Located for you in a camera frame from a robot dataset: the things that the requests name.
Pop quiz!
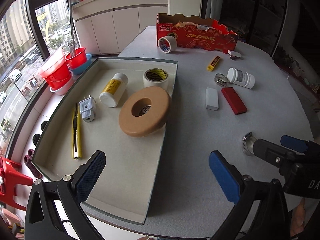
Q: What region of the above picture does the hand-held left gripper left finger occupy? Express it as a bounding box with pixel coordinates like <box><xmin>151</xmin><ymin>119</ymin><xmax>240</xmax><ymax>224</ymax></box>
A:
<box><xmin>24</xmin><ymin>150</ymin><xmax>107</xmax><ymax>240</ymax></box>

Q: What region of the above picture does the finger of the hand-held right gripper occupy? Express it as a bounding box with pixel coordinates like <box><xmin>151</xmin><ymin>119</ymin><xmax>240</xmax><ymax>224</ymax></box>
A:
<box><xmin>280</xmin><ymin>135</ymin><xmax>320</xmax><ymax>156</ymax></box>
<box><xmin>253</xmin><ymin>138</ymin><xmax>297</xmax><ymax>171</ymax></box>

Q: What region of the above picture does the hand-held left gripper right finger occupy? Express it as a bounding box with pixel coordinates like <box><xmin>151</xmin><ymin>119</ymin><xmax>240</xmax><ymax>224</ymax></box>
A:
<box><xmin>209</xmin><ymin>150</ymin><xmax>290</xmax><ymax>240</ymax></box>

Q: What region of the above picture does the metal hose clamp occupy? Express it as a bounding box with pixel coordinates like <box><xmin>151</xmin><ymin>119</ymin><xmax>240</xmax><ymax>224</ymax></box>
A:
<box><xmin>242</xmin><ymin>132</ymin><xmax>258</xmax><ymax>156</ymax></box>
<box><xmin>214</xmin><ymin>73</ymin><xmax>229</xmax><ymax>85</ymax></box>

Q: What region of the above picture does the grey shallow tray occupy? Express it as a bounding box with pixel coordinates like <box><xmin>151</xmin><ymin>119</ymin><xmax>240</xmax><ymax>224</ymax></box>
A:
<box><xmin>31</xmin><ymin>57</ymin><xmax>179</xmax><ymax>224</ymax></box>

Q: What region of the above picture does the yellow utility knife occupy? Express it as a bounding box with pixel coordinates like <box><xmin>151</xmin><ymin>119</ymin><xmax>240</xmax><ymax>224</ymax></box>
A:
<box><xmin>72</xmin><ymin>102</ymin><xmax>82</xmax><ymax>159</ymax></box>

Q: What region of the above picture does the red case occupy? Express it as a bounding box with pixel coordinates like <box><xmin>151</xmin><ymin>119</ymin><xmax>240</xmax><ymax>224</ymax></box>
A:
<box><xmin>221</xmin><ymin>87</ymin><xmax>248</xmax><ymax>115</ymax></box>

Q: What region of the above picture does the tan ring-shaped disc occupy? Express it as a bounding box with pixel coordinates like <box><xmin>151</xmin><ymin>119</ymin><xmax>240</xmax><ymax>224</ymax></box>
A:
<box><xmin>119</xmin><ymin>86</ymin><xmax>173</xmax><ymax>138</ymax></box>

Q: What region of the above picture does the white power plug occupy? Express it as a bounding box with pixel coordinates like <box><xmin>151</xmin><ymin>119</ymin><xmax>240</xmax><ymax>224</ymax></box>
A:
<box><xmin>79</xmin><ymin>95</ymin><xmax>97</xmax><ymax>123</ymax></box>

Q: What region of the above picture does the small white box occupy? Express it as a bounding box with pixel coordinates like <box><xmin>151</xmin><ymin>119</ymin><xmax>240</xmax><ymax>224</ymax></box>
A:
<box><xmin>205</xmin><ymin>87</ymin><xmax>220</xmax><ymax>111</ymax></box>

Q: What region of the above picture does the white bottle grey label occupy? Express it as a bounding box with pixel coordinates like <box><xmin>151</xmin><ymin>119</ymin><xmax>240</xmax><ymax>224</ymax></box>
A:
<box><xmin>227</xmin><ymin>67</ymin><xmax>255</xmax><ymax>89</ymax></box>

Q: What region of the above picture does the white bottle yellow label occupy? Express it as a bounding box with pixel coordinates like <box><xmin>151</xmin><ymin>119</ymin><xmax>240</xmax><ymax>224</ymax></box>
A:
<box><xmin>99</xmin><ymin>72</ymin><xmax>129</xmax><ymax>108</ymax></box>

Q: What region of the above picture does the white tape roll yellow core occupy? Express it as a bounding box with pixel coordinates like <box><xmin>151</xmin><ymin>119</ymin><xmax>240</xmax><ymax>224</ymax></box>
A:
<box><xmin>143</xmin><ymin>68</ymin><xmax>169</xmax><ymax>90</ymax></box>

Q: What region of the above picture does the white tape roll blue-red core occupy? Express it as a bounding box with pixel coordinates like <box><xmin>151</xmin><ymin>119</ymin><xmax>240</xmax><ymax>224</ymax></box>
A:
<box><xmin>158</xmin><ymin>35</ymin><xmax>178</xmax><ymax>54</ymax></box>

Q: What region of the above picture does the red plastic stool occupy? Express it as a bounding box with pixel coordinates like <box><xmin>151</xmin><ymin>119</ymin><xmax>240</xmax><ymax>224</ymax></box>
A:
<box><xmin>0</xmin><ymin>156</ymin><xmax>33</xmax><ymax>210</ymax></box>

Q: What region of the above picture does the pink basin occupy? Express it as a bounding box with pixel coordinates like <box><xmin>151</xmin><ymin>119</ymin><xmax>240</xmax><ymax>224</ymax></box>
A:
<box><xmin>49</xmin><ymin>72</ymin><xmax>74</xmax><ymax>96</ymax></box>

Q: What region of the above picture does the small yellow blade box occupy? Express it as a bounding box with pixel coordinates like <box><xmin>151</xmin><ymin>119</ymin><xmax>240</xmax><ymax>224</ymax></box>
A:
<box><xmin>206</xmin><ymin>56</ymin><xmax>222</xmax><ymax>71</ymax></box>

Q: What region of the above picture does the blue basin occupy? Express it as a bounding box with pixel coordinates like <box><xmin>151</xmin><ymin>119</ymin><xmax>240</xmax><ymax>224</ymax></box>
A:
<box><xmin>71</xmin><ymin>53</ymin><xmax>93</xmax><ymax>75</ymax></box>

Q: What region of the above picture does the large red basin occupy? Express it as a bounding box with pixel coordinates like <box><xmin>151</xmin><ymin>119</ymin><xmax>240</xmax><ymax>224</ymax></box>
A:
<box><xmin>37</xmin><ymin>47</ymin><xmax>73</xmax><ymax>89</ymax></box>

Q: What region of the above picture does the small red basin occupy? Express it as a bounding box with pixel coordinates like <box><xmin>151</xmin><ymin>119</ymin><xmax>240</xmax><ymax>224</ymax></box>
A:
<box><xmin>65</xmin><ymin>47</ymin><xmax>87</xmax><ymax>69</ymax></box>

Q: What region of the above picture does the metal grater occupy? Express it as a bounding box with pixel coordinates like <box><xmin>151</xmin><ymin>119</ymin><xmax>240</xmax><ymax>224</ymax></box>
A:
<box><xmin>67</xmin><ymin>39</ymin><xmax>76</xmax><ymax>59</ymax></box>

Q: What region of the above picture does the red cardboard box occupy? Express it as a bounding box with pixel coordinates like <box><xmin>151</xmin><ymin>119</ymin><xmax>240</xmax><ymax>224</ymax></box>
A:
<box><xmin>156</xmin><ymin>13</ymin><xmax>239</xmax><ymax>53</ymax></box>

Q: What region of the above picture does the dark display shelf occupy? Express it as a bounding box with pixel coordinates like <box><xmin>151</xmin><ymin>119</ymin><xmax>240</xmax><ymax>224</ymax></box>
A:
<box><xmin>205</xmin><ymin>0</ymin><xmax>288</xmax><ymax>53</ymax></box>

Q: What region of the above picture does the white cabinet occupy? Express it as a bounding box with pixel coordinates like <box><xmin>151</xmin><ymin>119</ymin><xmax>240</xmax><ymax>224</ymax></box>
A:
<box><xmin>71</xmin><ymin>0</ymin><xmax>170</xmax><ymax>55</ymax></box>

